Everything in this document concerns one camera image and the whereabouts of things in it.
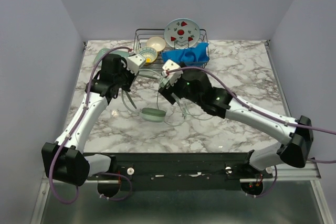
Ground mint green headphones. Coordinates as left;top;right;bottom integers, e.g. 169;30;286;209
121;69;166;123

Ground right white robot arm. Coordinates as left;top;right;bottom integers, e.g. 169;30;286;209
159;69;313;178

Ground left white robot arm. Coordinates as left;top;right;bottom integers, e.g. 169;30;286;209
41;53;145;186

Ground mint green rectangular tray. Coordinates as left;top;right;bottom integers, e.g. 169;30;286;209
93;48;129;66

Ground blue cloth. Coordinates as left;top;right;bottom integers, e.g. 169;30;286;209
162;42;209;67

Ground blue yellow patterned bowl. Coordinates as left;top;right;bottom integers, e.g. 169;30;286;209
137;47;158;65

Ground cream bowl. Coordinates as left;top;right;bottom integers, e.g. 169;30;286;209
146;36;166;52

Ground strawberry pattern plate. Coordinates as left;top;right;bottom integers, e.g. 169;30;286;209
163;18;201;49

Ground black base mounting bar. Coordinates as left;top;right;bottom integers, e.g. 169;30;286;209
86;152;274;192

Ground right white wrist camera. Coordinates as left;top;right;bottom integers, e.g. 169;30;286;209
161;59;183;86

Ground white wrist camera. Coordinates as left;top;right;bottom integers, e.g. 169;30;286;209
126;54;146;75
161;59;183;86

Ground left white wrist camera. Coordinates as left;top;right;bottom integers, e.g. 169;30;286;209
126;54;146;75

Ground black wire dish rack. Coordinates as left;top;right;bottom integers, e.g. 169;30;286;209
134;28;210;70

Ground aluminium rail frame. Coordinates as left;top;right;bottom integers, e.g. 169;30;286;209
33;40;331;223

